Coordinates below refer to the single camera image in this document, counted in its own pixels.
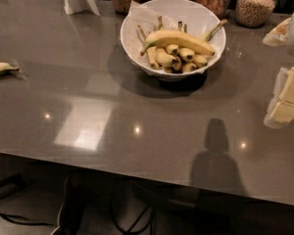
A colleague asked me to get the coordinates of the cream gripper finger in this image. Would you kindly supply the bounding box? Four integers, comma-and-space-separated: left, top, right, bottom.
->
264, 98, 294, 129

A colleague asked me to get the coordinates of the large top yellow banana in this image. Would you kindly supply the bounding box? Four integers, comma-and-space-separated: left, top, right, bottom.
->
140, 29, 216, 56

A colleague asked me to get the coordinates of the white ceramic bowl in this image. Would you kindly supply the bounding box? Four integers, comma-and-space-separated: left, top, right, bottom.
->
121, 0, 226, 81

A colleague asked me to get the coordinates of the white paper bowl liner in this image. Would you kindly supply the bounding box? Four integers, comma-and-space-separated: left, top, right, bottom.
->
121, 0, 226, 81

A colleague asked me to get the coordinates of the banana on table left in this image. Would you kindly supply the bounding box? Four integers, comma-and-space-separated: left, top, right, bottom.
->
0, 63, 20, 76

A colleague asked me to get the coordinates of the glass jar of round cereal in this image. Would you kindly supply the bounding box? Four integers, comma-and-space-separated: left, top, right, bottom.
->
235, 0, 277, 27

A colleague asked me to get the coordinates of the bunch of small bananas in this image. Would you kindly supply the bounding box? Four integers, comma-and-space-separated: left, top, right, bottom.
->
137, 17, 227, 73

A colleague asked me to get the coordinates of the black cable under table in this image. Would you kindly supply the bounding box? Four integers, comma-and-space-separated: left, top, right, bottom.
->
0, 179, 155, 235

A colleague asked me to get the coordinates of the white cable under table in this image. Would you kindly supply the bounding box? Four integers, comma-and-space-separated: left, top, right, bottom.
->
50, 174, 72, 235

